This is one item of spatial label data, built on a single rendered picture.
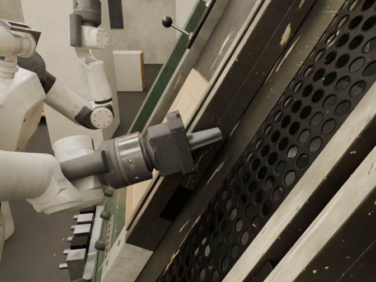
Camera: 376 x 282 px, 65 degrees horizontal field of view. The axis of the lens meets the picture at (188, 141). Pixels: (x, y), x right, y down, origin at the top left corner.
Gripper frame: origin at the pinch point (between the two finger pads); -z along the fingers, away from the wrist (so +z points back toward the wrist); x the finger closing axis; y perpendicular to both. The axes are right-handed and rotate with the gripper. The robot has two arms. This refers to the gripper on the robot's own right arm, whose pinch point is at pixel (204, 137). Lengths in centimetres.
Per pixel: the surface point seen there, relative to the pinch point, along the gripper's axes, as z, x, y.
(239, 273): 3.1, -0.7, -28.3
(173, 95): 1, -7, 55
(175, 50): -6, 4, 79
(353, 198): -5.4, 8.0, -32.4
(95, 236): 42, -45, 39
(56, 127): 128, -71, 276
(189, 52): -8, 6, 55
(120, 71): 68, -75, 538
